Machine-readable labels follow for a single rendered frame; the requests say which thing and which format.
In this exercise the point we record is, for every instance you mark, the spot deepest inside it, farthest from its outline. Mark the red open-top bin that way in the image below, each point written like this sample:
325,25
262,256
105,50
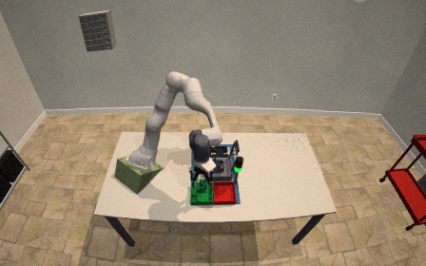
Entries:
224,193

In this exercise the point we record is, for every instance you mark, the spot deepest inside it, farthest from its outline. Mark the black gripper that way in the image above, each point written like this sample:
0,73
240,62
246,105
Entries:
199,171

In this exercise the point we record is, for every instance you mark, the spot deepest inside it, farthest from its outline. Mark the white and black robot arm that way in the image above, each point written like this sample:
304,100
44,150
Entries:
200,140

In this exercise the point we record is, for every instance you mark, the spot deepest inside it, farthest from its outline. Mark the green bin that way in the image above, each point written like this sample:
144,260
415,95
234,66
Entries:
202,199

